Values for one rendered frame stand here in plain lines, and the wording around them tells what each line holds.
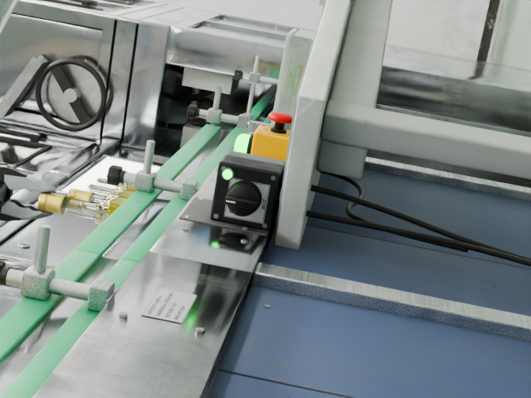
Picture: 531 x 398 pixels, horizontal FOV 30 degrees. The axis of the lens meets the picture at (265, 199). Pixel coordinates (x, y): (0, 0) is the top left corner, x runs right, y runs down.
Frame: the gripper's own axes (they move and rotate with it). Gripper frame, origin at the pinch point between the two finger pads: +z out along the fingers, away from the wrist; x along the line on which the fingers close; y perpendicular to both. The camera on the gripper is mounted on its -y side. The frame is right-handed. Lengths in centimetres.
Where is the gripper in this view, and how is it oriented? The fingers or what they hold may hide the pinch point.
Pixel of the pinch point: (46, 201)
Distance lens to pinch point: 181.1
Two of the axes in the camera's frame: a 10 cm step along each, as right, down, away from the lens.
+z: 9.8, 1.9, -0.7
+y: 1.1, -2.5, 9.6
